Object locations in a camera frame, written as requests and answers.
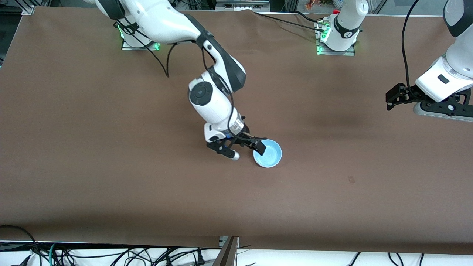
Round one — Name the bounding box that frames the aluminium profile beam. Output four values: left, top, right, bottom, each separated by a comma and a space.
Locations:
214, 236, 239, 266

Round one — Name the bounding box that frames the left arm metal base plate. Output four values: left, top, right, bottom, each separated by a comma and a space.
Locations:
316, 20, 356, 57

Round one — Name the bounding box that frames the black looping floor cable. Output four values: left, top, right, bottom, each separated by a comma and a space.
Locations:
0, 225, 39, 266

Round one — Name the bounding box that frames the metal rail device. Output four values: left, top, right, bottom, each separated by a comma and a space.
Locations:
216, 0, 270, 11

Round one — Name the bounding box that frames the brown table cover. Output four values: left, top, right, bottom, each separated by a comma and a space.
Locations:
0, 7, 473, 255

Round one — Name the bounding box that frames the light blue bowl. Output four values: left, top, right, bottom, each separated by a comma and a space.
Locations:
253, 139, 283, 168

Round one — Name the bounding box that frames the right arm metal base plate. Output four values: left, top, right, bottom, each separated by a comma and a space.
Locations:
121, 22, 160, 51

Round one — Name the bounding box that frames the short black table cable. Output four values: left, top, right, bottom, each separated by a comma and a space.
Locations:
294, 10, 323, 23

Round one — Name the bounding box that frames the long black table cable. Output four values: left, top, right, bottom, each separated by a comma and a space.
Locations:
255, 12, 326, 31

